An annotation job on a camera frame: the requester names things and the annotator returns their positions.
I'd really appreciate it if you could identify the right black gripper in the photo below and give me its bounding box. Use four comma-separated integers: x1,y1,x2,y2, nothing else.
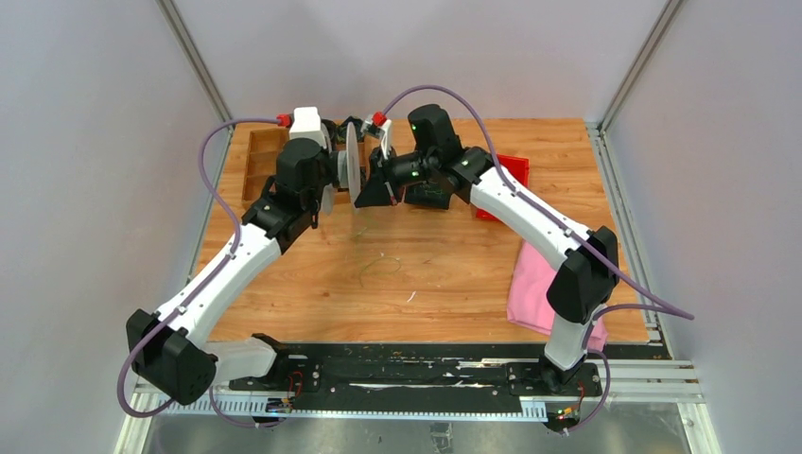
355,145,437,210

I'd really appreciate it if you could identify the grey filament spool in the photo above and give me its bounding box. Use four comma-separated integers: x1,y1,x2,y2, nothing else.
322,120,363,215

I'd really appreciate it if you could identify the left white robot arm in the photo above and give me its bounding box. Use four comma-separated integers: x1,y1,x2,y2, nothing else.
121,137,361,405

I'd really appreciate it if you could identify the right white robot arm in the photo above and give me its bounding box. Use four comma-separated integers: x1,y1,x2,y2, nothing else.
354,104,619,394

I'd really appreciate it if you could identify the black plastic bin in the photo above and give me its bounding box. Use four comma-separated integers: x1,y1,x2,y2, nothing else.
404,182,451,210

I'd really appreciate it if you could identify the wooden compartment tray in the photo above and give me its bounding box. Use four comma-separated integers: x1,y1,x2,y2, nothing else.
241,128,288,208

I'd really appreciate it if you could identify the red plastic bin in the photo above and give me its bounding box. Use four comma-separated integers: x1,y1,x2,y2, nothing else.
472,154,530,222

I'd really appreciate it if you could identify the pink cloth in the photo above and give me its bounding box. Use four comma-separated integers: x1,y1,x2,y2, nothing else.
506,240,609,352

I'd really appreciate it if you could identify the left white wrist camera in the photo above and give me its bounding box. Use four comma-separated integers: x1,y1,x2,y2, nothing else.
288,107,332,150

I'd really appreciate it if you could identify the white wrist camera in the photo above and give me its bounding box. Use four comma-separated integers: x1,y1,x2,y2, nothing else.
363,119,392,160
288,107,332,150

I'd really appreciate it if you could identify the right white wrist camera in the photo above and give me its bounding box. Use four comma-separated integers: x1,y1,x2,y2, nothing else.
363,119,392,160

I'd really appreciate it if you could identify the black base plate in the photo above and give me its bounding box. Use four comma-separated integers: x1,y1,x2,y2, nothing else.
229,342,604,415

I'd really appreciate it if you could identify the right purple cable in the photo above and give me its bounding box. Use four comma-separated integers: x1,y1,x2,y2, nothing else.
372,85,695,435

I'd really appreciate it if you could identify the aluminium frame rail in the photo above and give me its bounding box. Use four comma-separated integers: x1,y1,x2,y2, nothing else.
114,1,239,453
587,1,721,453

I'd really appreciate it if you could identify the right aluminium frame rail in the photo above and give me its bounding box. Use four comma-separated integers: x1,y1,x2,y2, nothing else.
587,1,721,453

